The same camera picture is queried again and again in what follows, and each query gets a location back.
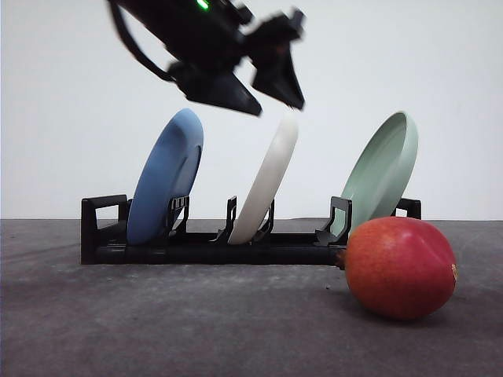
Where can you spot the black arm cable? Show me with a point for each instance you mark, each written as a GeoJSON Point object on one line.
{"type": "Point", "coordinates": [126, 35]}

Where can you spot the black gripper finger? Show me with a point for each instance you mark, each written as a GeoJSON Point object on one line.
{"type": "Point", "coordinates": [277, 76]}
{"type": "Point", "coordinates": [224, 91]}

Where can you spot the blue plate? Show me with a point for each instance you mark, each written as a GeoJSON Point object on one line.
{"type": "Point", "coordinates": [169, 172]}

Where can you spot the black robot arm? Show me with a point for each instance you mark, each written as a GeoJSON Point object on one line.
{"type": "Point", "coordinates": [209, 40]}

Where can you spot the black dish rack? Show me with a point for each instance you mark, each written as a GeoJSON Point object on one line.
{"type": "Point", "coordinates": [105, 237]}

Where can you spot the red pomegranate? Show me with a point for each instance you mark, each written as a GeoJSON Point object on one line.
{"type": "Point", "coordinates": [399, 268]}

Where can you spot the green plate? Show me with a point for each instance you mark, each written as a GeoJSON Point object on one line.
{"type": "Point", "coordinates": [380, 172]}

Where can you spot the white plate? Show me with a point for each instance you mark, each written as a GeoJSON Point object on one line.
{"type": "Point", "coordinates": [266, 181]}

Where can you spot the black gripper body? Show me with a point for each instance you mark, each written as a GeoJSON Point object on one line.
{"type": "Point", "coordinates": [256, 44]}

